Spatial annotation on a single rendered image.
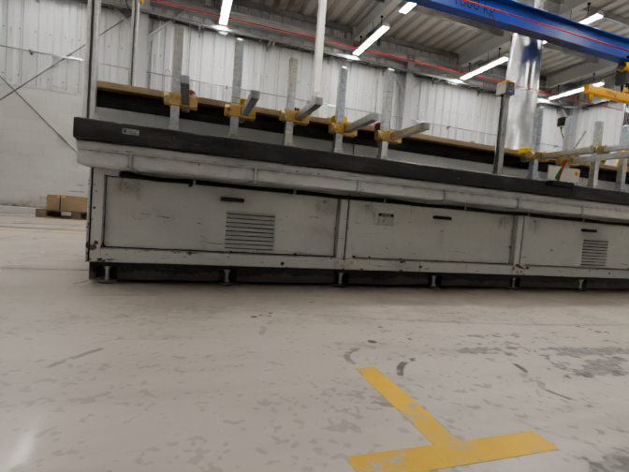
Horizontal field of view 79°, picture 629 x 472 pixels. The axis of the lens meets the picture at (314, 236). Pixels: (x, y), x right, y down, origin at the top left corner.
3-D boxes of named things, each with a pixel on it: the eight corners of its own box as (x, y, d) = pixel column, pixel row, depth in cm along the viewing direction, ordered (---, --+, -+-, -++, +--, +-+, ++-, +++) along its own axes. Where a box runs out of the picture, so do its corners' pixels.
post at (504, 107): (503, 175, 218) (511, 95, 216) (496, 174, 217) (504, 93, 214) (497, 176, 222) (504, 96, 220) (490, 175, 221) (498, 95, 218)
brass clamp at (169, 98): (197, 108, 163) (197, 95, 163) (163, 102, 159) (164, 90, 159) (197, 110, 169) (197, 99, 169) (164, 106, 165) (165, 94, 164)
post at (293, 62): (290, 162, 179) (298, 57, 177) (283, 161, 178) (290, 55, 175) (288, 163, 182) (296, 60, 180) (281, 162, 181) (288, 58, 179)
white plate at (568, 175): (578, 185, 236) (580, 169, 236) (547, 181, 228) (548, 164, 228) (577, 185, 237) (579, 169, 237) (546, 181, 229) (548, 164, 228)
